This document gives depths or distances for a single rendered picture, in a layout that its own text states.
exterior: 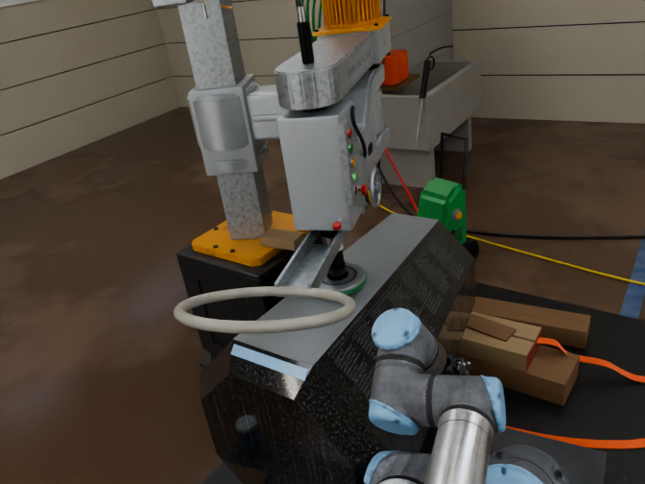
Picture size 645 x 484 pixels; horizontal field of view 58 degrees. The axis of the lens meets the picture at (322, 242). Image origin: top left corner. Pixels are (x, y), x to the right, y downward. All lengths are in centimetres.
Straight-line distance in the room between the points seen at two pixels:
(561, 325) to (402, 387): 236
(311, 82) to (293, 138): 21
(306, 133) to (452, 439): 125
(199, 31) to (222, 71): 19
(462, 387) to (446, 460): 15
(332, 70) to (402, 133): 322
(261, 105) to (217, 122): 21
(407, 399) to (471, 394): 11
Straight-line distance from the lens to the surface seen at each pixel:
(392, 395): 106
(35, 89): 846
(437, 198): 387
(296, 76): 188
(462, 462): 93
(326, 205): 203
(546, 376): 300
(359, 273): 228
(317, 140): 195
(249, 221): 297
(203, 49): 275
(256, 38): 857
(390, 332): 110
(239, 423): 229
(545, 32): 685
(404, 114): 503
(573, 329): 334
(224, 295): 179
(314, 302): 225
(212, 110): 273
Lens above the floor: 209
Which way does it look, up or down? 27 degrees down
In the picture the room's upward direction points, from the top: 8 degrees counter-clockwise
